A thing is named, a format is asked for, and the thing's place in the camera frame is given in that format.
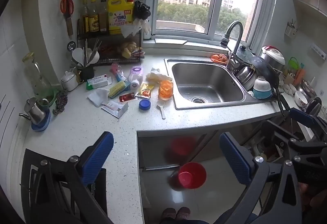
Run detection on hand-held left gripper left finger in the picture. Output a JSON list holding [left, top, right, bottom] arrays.
[[32, 131, 114, 224]]

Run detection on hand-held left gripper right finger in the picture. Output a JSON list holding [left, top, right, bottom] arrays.
[[217, 132, 303, 224]]

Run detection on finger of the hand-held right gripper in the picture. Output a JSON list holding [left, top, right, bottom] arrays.
[[261, 121, 327, 162], [290, 108, 327, 135]]

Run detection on red plastic bucket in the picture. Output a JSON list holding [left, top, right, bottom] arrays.
[[171, 162, 207, 190]]

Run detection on red sauce packet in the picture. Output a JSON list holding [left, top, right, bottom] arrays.
[[119, 93, 138, 103]]

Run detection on green white medicine box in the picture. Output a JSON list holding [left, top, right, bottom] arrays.
[[86, 74, 113, 91]]

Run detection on person's right hand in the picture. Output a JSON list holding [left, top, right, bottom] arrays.
[[299, 183, 327, 214]]

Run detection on steel black kettle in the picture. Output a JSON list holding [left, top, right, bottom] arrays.
[[304, 97, 323, 118]]

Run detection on floral ceramic bowl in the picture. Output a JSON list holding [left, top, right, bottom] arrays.
[[294, 91, 311, 112]]

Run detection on steel pot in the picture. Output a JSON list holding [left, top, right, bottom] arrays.
[[298, 81, 317, 98]]

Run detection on white ceramic spoons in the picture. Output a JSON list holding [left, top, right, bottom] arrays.
[[280, 77, 298, 97]]

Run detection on white blue bowl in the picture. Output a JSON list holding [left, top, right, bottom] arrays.
[[253, 76, 272, 100]]

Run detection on white pink carton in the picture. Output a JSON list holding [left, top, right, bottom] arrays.
[[101, 100, 129, 119]]

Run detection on green plastic container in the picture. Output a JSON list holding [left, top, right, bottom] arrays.
[[288, 57, 299, 73]]

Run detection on steel under-counter cabinet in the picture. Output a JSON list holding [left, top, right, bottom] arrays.
[[137, 111, 315, 172]]

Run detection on white tissue paper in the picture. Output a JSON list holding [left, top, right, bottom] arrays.
[[87, 88, 111, 107]]

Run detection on black wok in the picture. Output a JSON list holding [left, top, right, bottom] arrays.
[[250, 56, 290, 117]]

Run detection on blue dish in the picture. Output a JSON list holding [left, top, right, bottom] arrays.
[[31, 109, 52, 132]]

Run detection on white red rice cooker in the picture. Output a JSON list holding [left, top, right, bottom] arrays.
[[261, 46, 286, 72]]

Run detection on steel wool scourer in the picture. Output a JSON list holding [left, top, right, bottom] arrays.
[[52, 90, 68, 115]]

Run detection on steel bowl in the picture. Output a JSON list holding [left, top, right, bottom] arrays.
[[236, 66, 257, 88]]

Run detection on blue yellow scrub brush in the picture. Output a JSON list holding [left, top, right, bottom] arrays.
[[107, 81, 131, 99]]

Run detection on person's right shoe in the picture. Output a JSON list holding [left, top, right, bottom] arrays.
[[177, 207, 191, 220]]

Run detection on green plastic dish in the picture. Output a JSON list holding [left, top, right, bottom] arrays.
[[38, 87, 62, 107]]

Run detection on steel teapot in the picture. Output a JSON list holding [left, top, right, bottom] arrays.
[[19, 97, 49, 125]]

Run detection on stainless steel sink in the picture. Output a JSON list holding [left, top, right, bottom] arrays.
[[164, 58, 279, 111]]

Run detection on yellow sauce packet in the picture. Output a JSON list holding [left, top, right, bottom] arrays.
[[134, 82, 155, 99]]

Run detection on black utensil holder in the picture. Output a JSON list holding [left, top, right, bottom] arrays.
[[79, 65, 95, 81]]

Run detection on glass pot lid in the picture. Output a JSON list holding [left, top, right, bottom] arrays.
[[237, 45, 256, 64]]

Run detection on pink blue package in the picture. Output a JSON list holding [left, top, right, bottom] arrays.
[[111, 62, 128, 82]]

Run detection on white bottle purple label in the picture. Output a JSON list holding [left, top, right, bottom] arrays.
[[128, 66, 143, 89]]

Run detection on bag of orange peel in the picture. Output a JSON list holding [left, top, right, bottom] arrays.
[[158, 79, 174, 101]]

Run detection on crumpled pale plastic bag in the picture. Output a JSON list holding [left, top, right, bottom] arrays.
[[146, 68, 173, 84]]

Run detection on steel faucet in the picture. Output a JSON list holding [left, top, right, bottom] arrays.
[[220, 21, 244, 70]]

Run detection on orange mesh scrubber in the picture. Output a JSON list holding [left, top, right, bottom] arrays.
[[211, 53, 228, 63]]

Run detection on clear glass bottle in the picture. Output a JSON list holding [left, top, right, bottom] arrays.
[[22, 52, 53, 98]]

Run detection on white rice paddle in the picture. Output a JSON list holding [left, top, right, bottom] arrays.
[[72, 47, 85, 67]]

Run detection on bundle of chopsticks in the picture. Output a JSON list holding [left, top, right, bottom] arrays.
[[83, 38, 101, 67]]

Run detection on bag of red chilies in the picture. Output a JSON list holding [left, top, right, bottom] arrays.
[[98, 42, 120, 59]]

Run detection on ginger root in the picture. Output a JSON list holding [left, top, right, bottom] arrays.
[[121, 41, 137, 59]]

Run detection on white plastic bag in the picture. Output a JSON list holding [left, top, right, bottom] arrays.
[[121, 18, 152, 38]]

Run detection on amber oil bottle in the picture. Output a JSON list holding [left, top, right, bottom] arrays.
[[81, 0, 90, 34]]

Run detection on brown vinegar bottle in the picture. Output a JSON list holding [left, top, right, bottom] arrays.
[[99, 0, 108, 32]]

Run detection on yellow detergent jug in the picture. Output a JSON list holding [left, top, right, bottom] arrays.
[[107, 0, 134, 35]]

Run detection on white framed window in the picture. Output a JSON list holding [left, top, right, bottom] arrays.
[[143, 0, 281, 47]]

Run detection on black plastic bag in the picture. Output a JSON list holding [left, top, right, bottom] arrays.
[[133, 0, 151, 20]]

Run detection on white wall outlet strip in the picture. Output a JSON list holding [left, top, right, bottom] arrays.
[[310, 44, 327, 59]]

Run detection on wall-mounted holder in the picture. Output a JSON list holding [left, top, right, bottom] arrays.
[[285, 19, 298, 39]]

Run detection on black wire rack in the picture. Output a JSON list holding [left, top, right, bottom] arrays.
[[77, 19, 144, 66]]

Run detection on wooden handled knife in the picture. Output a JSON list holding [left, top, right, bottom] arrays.
[[64, 13, 74, 39]]

